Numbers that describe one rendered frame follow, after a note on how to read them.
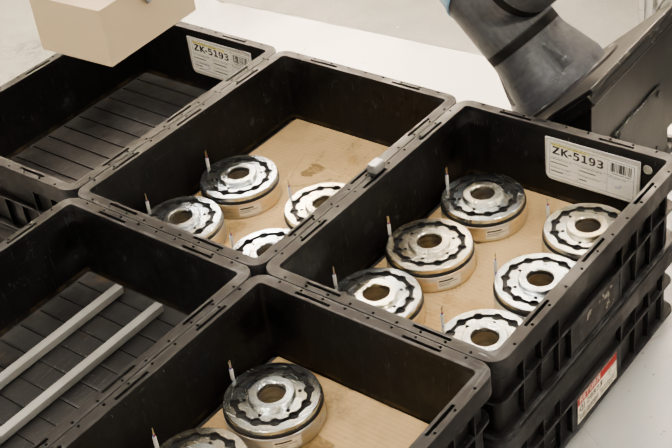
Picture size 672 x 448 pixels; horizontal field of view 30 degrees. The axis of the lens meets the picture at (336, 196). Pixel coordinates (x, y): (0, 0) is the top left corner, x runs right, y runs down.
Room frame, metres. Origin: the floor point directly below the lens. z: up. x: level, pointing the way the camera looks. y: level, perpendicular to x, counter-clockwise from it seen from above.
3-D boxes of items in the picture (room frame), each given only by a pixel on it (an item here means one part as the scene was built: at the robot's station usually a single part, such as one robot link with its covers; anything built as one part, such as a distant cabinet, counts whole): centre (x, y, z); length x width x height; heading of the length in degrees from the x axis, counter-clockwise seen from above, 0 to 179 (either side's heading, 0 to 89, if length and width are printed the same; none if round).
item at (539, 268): (1.06, -0.21, 0.86); 0.05 x 0.05 x 0.01
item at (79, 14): (1.46, 0.24, 1.08); 0.16 x 0.12 x 0.07; 141
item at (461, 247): (1.16, -0.10, 0.86); 0.10 x 0.10 x 0.01
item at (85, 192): (1.32, 0.07, 0.92); 0.40 x 0.30 x 0.02; 138
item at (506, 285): (1.06, -0.21, 0.86); 0.10 x 0.10 x 0.01
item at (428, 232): (1.16, -0.10, 0.86); 0.05 x 0.05 x 0.01
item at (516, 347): (1.11, -0.15, 0.92); 0.40 x 0.30 x 0.02; 138
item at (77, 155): (1.52, 0.29, 0.87); 0.40 x 0.30 x 0.11; 138
